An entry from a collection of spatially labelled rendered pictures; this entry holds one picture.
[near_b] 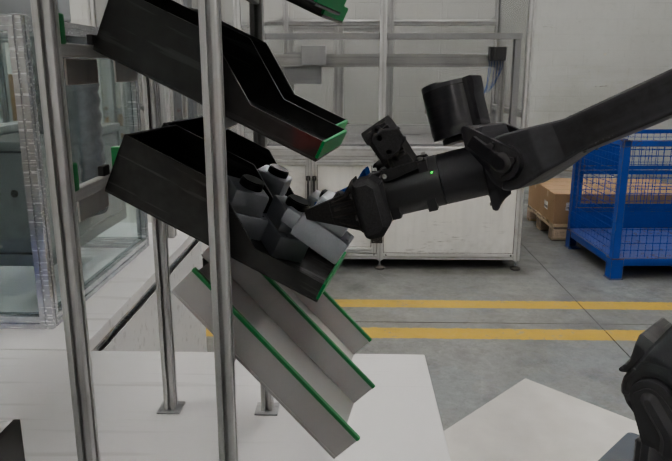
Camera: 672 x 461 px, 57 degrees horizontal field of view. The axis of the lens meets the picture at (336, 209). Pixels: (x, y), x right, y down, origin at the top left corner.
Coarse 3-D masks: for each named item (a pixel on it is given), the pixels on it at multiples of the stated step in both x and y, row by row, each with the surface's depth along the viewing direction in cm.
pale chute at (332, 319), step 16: (208, 256) 89; (288, 288) 101; (304, 304) 101; (320, 304) 101; (336, 304) 100; (320, 320) 101; (336, 320) 101; (352, 320) 100; (336, 336) 101; (352, 336) 101; (368, 336) 100; (352, 352) 101
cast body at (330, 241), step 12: (336, 192) 72; (288, 216) 73; (300, 216) 73; (300, 228) 72; (312, 228) 71; (324, 228) 71; (336, 228) 71; (300, 240) 72; (312, 240) 72; (324, 240) 71; (336, 240) 71; (348, 240) 72; (324, 252) 72; (336, 252) 71
